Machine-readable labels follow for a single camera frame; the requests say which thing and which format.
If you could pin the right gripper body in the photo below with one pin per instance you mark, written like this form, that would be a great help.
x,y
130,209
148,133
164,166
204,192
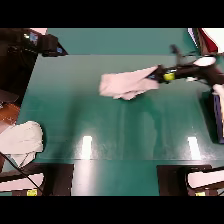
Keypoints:
x,y
159,73

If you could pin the grey T-shirt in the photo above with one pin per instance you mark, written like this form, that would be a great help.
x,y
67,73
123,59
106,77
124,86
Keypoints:
x,y
128,83

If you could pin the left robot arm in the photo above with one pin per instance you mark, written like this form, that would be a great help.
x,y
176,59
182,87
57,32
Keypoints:
x,y
56,180

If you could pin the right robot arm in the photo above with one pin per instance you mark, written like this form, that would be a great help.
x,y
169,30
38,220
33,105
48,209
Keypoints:
x,y
200,70

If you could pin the white garment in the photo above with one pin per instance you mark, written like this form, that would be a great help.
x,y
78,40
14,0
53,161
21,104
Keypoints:
x,y
21,138

